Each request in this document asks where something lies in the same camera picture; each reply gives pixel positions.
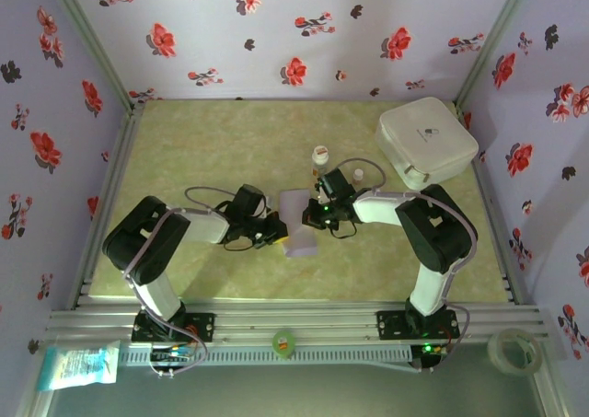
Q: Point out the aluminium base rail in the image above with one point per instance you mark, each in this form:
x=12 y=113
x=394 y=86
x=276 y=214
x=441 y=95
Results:
x=294 y=318

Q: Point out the green tape roll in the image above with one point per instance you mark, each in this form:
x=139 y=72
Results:
x=284 y=342

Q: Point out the aluminium side rail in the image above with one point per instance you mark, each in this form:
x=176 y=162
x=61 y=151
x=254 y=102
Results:
x=486 y=196
x=120 y=168

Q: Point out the aluminium frame bar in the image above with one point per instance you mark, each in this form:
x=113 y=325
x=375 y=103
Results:
x=34 y=403
x=550 y=396

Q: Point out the purple paper sheet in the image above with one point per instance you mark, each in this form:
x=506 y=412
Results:
x=299 y=244

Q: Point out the small controller board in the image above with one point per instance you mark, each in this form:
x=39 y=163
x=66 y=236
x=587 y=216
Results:
x=172 y=355
x=432 y=350

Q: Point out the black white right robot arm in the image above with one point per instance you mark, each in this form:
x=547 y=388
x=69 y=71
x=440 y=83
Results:
x=437 y=237

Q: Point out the blue white plastic packet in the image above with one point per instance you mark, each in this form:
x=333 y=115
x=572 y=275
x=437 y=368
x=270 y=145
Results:
x=76 y=366

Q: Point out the white zippered case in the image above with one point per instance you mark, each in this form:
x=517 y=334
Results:
x=428 y=131

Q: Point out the aluminium frame post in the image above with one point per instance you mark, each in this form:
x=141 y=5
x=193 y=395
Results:
x=87 y=44
x=497 y=35

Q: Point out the large white pill bottle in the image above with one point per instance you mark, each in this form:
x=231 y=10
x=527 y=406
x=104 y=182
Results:
x=319 y=157

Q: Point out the clear tape roll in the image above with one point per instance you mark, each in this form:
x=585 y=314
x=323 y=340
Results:
x=494 y=350

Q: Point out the small white pill bottle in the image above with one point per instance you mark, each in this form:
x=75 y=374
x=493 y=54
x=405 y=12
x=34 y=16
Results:
x=358 y=174

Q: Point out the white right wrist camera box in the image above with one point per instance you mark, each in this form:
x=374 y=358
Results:
x=320 y=199

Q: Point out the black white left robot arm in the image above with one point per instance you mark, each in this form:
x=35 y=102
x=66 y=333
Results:
x=142 y=242

